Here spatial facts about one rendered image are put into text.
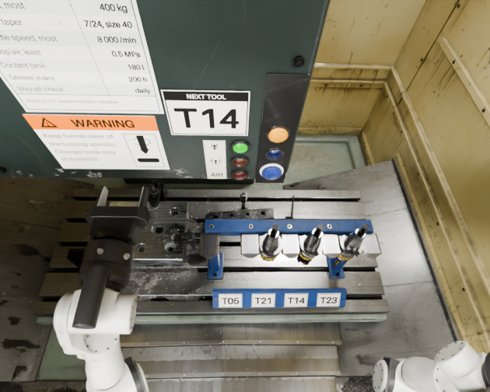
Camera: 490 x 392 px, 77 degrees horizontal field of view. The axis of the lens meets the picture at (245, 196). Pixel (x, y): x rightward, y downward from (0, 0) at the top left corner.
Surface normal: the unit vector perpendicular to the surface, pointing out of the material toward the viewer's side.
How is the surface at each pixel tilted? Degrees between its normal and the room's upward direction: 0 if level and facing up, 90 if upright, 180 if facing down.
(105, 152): 90
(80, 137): 90
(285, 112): 90
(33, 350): 24
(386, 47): 90
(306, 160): 0
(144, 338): 7
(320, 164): 0
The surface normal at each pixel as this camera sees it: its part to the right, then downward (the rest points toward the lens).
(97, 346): 0.17, -0.81
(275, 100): 0.01, 0.84
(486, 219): -1.00, 0.00
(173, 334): -0.10, -0.53
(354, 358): -0.37, -0.49
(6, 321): 0.43, -0.49
